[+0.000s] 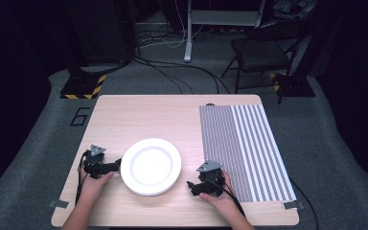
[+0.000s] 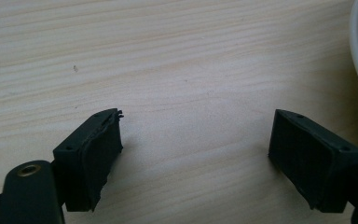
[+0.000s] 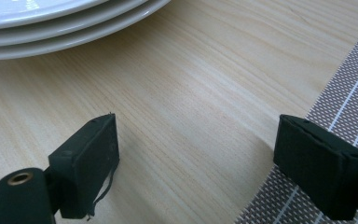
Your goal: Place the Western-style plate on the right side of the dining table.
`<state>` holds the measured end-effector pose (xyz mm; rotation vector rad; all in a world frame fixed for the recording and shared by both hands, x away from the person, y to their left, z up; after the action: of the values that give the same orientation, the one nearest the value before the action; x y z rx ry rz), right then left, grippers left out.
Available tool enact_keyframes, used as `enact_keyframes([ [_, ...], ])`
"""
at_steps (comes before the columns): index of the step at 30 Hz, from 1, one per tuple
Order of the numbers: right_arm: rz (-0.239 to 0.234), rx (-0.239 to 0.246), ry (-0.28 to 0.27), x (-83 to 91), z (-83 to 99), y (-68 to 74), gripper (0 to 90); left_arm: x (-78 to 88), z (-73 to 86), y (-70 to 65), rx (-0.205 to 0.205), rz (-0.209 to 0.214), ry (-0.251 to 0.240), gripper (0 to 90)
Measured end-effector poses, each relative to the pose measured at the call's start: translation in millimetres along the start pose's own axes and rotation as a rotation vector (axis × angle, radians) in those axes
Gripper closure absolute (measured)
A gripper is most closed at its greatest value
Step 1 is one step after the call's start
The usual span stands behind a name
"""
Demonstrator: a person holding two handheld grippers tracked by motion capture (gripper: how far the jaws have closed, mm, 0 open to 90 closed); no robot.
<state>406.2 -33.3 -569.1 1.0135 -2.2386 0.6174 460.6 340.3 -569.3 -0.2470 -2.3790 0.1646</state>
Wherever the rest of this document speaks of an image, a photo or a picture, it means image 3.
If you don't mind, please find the woven striped placemat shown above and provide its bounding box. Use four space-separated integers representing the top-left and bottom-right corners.
234 15 358 224

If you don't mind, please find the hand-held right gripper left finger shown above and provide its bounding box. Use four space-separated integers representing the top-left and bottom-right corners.
48 112 121 220

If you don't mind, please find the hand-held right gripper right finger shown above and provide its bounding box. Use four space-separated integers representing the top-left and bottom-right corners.
273 114 358 221

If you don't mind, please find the white plate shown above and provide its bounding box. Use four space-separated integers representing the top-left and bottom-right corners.
0 0 110 32
0 0 172 62
0 0 150 49

